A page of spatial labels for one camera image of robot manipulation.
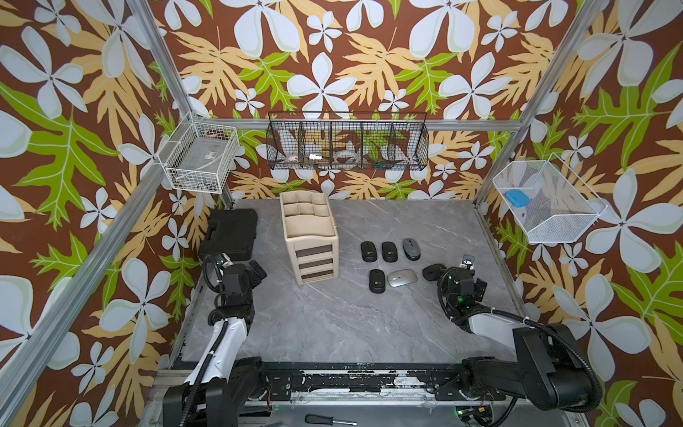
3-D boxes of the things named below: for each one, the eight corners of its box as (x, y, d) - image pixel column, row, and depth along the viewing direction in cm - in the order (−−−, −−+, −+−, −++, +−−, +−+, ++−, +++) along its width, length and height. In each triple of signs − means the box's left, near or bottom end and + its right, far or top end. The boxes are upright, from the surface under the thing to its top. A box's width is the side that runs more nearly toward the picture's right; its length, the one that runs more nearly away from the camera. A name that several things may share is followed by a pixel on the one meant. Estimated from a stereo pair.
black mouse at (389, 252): (383, 261, 102) (384, 258, 100) (381, 244, 107) (382, 241, 106) (397, 262, 102) (398, 259, 100) (395, 244, 107) (395, 241, 106)
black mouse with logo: (369, 293, 95) (370, 289, 93) (368, 272, 100) (368, 269, 98) (385, 293, 95) (386, 289, 93) (383, 272, 100) (384, 269, 98)
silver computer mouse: (390, 288, 96) (391, 285, 94) (386, 275, 99) (386, 272, 97) (417, 282, 98) (418, 279, 96) (411, 270, 101) (413, 267, 99)
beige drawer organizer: (297, 288, 96) (285, 244, 74) (290, 241, 109) (279, 192, 88) (339, 279, 98) (339, 234, 76) (328, 234, 111) (325, 185, 90)
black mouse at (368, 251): (361, 261, 103) (361, 258, 101) (360, 244, 108) (360, 240, 106) (376, 262, 103) (377, 258, 101) (375, 244, 108) (375, 240, 106)
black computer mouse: (404, 260, 104) (406, 255, 101) (401, 242, 109) (402, 237, 107) (419, 260, 104) (421, 256, 101) (415, 242, 109) (417, 237, 107)
